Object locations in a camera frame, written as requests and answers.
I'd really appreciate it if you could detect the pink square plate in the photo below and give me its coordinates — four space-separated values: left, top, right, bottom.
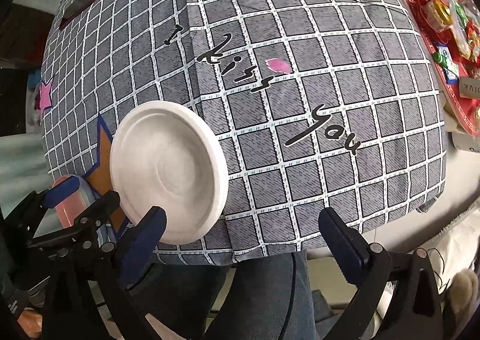
51 175 96 229

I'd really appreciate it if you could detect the small white paper bowl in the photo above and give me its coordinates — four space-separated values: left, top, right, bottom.
110 101 229 245

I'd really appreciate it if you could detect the dark red phone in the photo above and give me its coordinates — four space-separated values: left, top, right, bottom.
58 0 96 30

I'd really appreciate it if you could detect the grey checked tablecloth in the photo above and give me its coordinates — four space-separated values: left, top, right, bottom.
41 0 447 265

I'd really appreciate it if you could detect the red tray with snacks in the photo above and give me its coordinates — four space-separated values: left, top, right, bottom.
404 0 479 137

